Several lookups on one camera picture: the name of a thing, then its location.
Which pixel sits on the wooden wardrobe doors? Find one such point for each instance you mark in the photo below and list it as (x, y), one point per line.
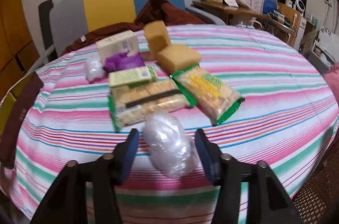
(18, 52)

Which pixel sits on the clear plastic bag bundle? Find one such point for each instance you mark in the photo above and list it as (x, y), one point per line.
(171, 150)
(94, 69)

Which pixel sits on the cream cardboard box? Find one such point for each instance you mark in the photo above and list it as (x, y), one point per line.
(123, 42)

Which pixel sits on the purple snack packets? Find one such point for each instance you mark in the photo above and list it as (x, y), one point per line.
(123, 61)

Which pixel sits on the green white small carton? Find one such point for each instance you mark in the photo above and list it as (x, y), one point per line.
(132, 76)

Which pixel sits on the wooden side desk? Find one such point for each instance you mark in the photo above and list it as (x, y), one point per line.
(232, 14)

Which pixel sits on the cracker pack with black stripe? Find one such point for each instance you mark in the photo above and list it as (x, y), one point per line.
(131, 104)

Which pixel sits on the gold metal tin box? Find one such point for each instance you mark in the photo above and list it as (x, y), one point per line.
(14, 107)

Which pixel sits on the black rolled mat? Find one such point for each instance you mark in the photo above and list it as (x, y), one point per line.
(45, 25)

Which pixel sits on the yellow sponge block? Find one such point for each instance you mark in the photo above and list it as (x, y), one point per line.
(157, 37)
(177, 57)

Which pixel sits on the yellow green cracker pack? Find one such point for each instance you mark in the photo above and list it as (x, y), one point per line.
(215, 97)

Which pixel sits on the grey yellow blue headboard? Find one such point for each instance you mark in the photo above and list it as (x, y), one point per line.
(71, 19)

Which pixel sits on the upright yellow sponge block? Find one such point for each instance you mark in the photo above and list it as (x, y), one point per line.
(157, 37)

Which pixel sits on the dark red garment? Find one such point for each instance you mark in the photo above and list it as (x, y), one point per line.
(154, 10)

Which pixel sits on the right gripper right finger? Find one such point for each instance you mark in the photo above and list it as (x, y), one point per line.
(210, 157)

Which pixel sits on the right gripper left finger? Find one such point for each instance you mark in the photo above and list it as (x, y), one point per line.
(124, 155)

